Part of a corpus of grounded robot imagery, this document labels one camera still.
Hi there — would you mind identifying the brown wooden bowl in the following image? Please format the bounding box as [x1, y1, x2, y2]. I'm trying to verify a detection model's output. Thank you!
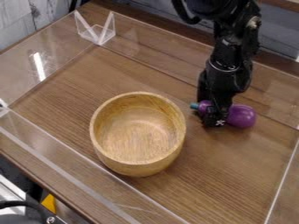
[88, 92, 186, 177]

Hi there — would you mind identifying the yellow black equipment base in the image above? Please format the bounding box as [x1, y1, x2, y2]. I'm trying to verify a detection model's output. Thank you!
[25, 192, 72, 224]

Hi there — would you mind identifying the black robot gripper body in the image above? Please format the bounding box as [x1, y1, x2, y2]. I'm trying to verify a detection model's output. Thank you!
[197, 59, 253, 111]

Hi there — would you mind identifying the clear acrylic corner bracket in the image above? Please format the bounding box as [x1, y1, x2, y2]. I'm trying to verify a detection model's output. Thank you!
[73, 11, 116, 46]

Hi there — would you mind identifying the purple toy eggplant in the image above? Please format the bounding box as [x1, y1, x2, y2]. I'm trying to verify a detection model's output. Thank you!
[191, 100, 257, 128]

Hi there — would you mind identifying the clear acrylic tray wall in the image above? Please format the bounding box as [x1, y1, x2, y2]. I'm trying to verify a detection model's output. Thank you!
[0, 101, 189, 224]

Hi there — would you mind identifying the black cable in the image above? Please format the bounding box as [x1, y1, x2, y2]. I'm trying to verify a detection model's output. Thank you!
[0, 199, 48, 224]

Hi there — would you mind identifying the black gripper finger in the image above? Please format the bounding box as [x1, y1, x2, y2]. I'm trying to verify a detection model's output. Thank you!
[201, 106, 229, 128]

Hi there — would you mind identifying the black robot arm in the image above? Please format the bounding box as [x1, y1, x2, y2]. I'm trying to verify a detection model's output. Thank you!
[170, 0, 261, 127]

